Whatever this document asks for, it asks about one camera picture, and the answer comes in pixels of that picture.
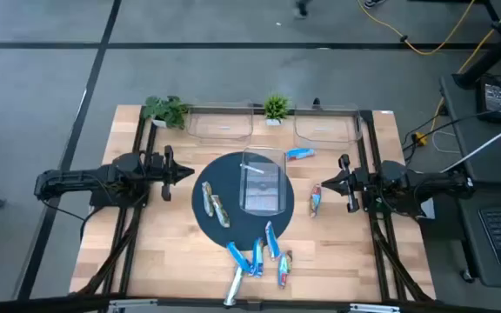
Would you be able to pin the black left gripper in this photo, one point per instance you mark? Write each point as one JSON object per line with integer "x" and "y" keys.
{"x": 168, "y": 174}

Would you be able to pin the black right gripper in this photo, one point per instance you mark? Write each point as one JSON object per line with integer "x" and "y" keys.
{"x": 355, "y": 182}

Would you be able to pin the blue red granola bar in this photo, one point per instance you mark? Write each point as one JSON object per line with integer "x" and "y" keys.
{"x": 315, "y": 201}
{"x": 283, "y": 270}
{"x": 300, "y": 153}

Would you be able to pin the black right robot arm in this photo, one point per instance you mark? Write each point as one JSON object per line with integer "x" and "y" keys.
{"x": 429, "y": 182}

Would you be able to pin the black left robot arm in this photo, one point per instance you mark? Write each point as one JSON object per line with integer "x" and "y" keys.
{"x": 76, "y": 180}

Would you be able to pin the white-backed granola bar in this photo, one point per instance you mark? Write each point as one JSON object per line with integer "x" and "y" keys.
{"x": 234, "y": 287}

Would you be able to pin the leafy potted plant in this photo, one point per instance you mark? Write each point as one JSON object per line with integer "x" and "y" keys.
{"x": 165, "y": 111}

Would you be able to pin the dark round mat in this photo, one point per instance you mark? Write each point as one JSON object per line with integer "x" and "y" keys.
{"x": 233, "y": 226}

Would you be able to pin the tall clear plastic bin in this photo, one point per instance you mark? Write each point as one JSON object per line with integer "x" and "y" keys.
{"x": 262, "y": 191}

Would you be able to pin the small black clamp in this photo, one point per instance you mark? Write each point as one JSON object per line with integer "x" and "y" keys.
{"x": 316, "y": 103}

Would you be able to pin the yellow plug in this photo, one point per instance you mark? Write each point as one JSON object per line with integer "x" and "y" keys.
{"x": 420, "y": 139}

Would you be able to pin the spiky potted plant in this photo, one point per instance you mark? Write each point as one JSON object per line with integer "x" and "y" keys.
{"x": 276, "y": 108}

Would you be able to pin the white rod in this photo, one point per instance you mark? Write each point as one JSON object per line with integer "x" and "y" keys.
{"x": 485, "y": 144}

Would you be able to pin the dark grey cart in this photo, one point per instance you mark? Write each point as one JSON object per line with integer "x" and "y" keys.
{"x": 494, "y": 165}

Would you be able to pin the black caster wheel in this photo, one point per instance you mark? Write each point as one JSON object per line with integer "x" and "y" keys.
{"x": 466, "y": 275}

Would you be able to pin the black power adapter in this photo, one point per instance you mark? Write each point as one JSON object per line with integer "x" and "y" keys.
{"x": 492, "y": 97}

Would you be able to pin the person's shoe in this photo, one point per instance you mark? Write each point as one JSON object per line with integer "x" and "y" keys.
{"x": 373, "y": 2}

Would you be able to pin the black beam with silver brackets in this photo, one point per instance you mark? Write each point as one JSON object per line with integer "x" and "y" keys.
{"x": 37, "y": 304}

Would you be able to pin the black stand leg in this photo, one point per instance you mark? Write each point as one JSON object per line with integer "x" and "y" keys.
{"x": 494, "y": 52}

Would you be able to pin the black aluminium table frame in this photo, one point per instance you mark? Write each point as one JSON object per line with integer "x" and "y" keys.
{"x": 367, "y": 143}

